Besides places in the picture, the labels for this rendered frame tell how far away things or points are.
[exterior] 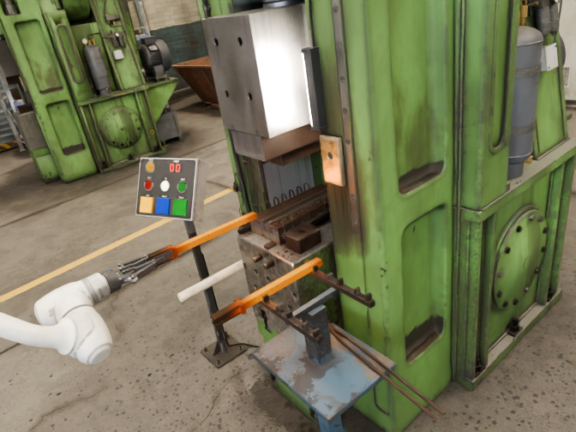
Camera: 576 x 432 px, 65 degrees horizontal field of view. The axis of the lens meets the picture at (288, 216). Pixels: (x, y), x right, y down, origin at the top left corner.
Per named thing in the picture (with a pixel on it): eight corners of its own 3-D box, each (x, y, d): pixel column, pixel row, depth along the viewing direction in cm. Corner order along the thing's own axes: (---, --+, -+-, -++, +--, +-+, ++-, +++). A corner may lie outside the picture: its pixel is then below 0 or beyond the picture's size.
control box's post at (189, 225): (223, 354, 263) (176, 183, 215) (219, 351, 265) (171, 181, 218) (228, 351, 265) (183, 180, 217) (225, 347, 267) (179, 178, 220)
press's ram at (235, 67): (285, 141, 151) (264, 11, 134) (224, 128, 179) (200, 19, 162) (369, 109, 173) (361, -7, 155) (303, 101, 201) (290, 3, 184)
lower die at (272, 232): (280, 245, 181) (277, 226, 177) (251, 231, 196) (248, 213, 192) (352, 206, 203) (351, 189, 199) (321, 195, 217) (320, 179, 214)
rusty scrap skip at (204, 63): (240, 117, 774) (230, 65, 736) (181, 110, 903) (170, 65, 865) (290, 99, 844) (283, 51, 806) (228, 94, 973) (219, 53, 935)
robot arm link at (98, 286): (97, 309, 142) (116, 300, 145) (87, 285, 138) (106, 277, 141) (88, 297, 149) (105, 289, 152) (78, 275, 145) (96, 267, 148)
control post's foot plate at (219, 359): (218, 370, 252) (214, 358, 248) (198, 351, 268) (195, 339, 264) (249, 350, 263) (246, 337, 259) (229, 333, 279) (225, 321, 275)
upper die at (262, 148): (265, 161, 165) (261, 136, 161) (235, 153, 180) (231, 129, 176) (345, 129, 187) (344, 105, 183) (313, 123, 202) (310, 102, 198)
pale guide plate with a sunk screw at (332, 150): (342, 187, 156) (337, 139, 149) (324, 181, 163) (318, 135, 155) (346, 184, 157) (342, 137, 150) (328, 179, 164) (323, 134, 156)
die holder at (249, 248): (307, 355, 187) (292, 264, 167) (254, 316, 215) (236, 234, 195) (394, 291, 216) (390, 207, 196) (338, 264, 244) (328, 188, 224)
